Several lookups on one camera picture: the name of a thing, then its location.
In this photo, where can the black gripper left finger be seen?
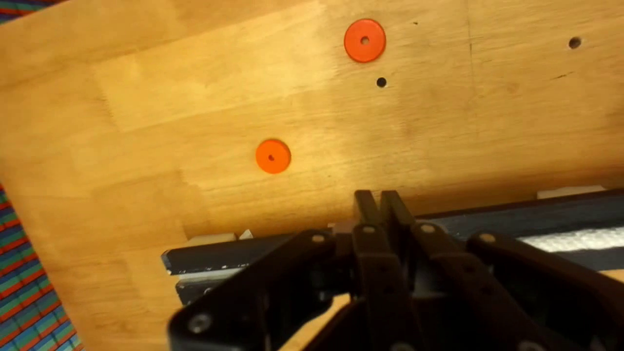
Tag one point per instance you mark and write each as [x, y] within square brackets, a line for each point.
[369, 218]

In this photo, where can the orange disc near edge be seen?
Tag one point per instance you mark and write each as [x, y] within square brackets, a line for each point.
[274, 156]

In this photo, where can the long black rail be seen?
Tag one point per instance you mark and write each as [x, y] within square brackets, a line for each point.
[584, 228]

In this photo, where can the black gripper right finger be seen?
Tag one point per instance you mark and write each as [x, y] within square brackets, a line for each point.
[397, 214]

